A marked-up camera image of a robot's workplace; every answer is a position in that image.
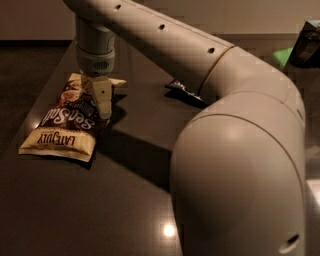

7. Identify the blue Kettle chip bag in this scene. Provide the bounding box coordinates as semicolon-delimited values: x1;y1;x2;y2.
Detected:
165;79;207;109

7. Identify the brown Late July chip bag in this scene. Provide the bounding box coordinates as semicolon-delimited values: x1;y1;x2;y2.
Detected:
19;73;126;162

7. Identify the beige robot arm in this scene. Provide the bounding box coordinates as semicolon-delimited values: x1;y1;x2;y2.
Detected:
63;0;306;256

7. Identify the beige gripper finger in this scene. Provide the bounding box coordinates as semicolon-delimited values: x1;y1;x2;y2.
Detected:
80;72;92;95
92;77;112;120

